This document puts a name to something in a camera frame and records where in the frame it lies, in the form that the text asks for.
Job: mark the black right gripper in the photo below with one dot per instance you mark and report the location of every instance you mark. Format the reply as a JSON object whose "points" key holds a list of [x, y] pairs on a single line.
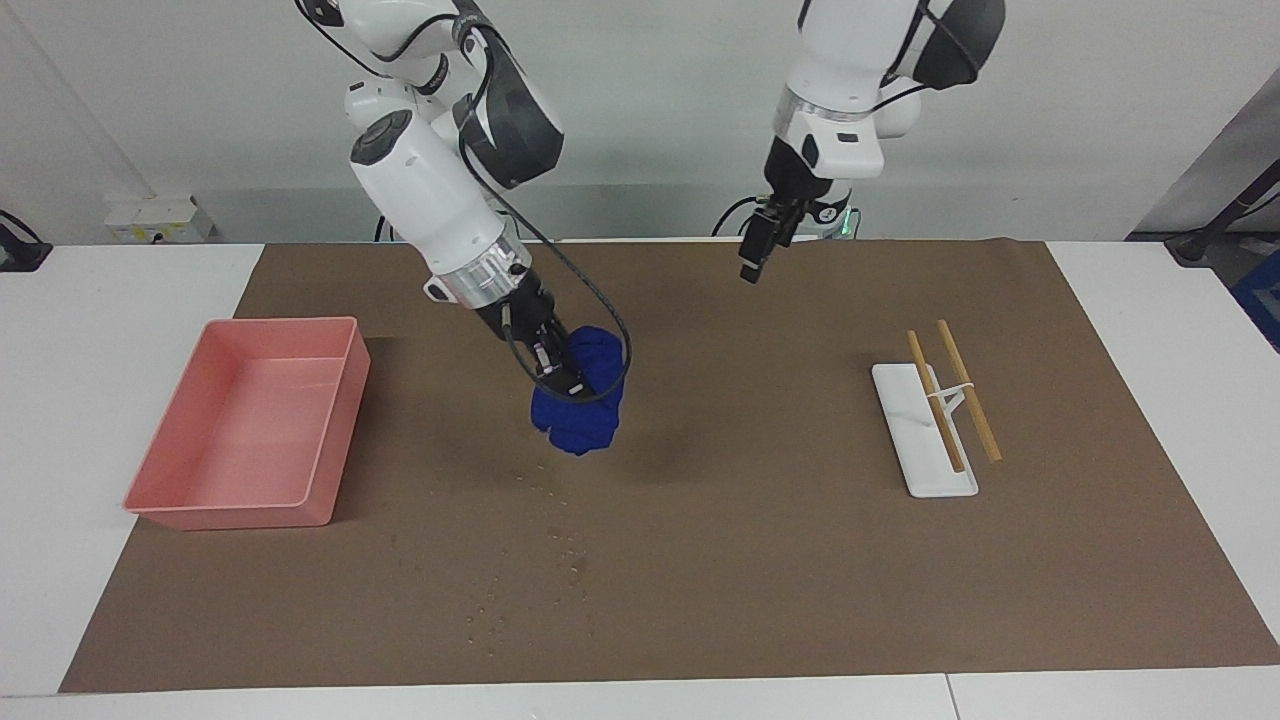
{"points": [[520, 315]]}

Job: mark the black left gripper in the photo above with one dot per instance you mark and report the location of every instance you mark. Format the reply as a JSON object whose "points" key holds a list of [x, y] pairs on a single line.
{"points": [[795, 180]]}

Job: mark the blue towel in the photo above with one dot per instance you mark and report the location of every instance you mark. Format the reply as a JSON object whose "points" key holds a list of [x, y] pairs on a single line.
{"points": [[590, 425]]}

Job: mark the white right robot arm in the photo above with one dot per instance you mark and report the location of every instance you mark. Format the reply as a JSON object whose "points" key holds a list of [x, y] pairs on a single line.
{"points": [[430, 190]]}

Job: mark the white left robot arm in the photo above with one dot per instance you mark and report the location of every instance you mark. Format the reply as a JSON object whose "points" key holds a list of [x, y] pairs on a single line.
{"points": [[850, 60]]}

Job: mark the spilled water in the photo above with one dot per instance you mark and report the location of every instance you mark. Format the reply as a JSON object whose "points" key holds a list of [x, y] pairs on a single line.
{"points": [[570, 560]]}

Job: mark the white towel rack base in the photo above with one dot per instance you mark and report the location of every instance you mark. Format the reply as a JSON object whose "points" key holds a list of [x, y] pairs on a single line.
{"points": [[920, 450]]}

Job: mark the wooden rack rod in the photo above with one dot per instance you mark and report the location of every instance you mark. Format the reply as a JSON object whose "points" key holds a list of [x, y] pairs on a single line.
{"points": [[975, 400], [940, 415]]}

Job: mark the brown table mat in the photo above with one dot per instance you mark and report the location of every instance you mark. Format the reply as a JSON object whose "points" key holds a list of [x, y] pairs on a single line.
{"points": [[760, 560]]}

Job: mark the pink plastic bin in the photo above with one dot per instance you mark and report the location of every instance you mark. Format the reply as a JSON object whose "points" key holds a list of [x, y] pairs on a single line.
{"points": [[250, 430]]}

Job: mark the black tripod stand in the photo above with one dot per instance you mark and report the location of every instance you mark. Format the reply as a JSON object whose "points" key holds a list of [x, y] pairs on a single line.
{"points": [[1220, 215]]}

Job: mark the blue crate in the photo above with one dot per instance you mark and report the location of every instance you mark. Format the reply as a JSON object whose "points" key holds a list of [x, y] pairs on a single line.
{"points": [[1262, 300]]}

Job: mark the white wall outlet box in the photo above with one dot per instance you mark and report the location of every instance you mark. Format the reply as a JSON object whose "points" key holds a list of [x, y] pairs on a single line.
{"points": [[155, 218]]}

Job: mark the black clamp mount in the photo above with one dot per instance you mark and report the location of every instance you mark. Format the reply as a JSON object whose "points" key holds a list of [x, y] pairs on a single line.
{"points": [[18, 250]]}

